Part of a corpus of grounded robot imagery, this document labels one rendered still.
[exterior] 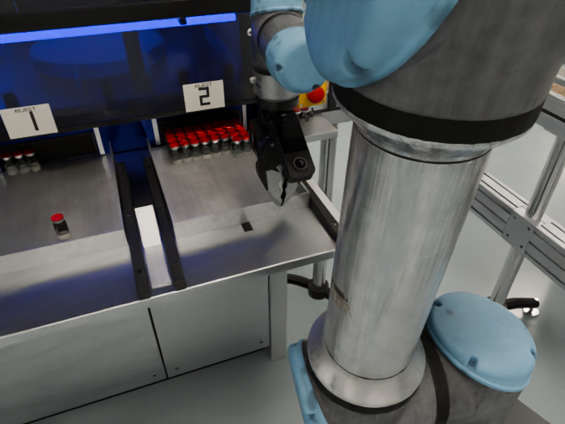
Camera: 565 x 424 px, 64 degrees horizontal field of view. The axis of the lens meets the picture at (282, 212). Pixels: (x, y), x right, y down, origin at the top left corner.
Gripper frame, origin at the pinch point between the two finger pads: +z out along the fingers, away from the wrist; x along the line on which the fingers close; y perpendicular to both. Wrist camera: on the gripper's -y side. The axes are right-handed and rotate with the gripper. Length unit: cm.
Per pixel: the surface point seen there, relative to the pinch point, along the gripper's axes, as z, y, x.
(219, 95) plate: -10.3, 28.1, 3.9
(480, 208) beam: 45, 30, -84
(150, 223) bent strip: 0.1, 2.5, 23.6
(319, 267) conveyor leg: 67, 43, -30
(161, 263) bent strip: 3.3, -4.8, 23.4
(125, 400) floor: 91, 32, 44
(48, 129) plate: -8.6, 28.0, 38.3
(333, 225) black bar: 1.6, -7.9, -6.7
